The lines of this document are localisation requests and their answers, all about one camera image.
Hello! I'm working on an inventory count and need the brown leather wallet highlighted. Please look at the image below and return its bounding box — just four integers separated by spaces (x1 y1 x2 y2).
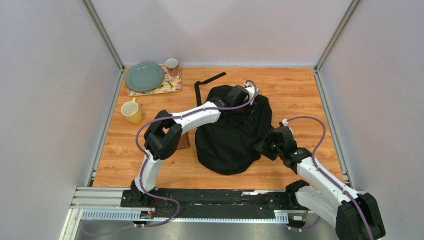
177 132 190 150

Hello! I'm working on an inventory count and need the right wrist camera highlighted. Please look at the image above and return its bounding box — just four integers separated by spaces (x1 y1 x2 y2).
279 118 291 129

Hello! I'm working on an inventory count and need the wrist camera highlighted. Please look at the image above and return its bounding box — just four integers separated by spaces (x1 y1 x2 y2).
279 118 291 129
244 79 260 105

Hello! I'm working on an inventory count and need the yellow mug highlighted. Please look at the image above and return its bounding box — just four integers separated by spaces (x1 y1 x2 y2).
120 97 143 124

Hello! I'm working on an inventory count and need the grey-green plate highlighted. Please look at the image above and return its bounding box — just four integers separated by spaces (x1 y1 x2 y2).
125 61 165 93

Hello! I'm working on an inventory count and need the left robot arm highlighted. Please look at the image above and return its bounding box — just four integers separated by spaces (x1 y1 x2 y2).
130 80 259 208

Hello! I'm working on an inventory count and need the floral tray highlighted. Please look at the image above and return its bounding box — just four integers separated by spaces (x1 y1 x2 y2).
126 63 183 97

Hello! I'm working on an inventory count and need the brown patterned mug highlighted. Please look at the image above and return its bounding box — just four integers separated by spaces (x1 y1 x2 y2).
165 58 180 77

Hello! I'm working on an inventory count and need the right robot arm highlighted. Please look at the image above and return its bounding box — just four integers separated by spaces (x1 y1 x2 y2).
254 125 386 240

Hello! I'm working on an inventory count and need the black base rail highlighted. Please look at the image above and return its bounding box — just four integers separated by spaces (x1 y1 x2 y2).
120 188 307 228

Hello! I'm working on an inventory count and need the black backpack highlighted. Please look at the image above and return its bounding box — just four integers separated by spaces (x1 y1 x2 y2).
193 71 273 176

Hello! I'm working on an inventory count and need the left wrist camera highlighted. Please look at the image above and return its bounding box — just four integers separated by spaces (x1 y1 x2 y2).
244 79 260 105

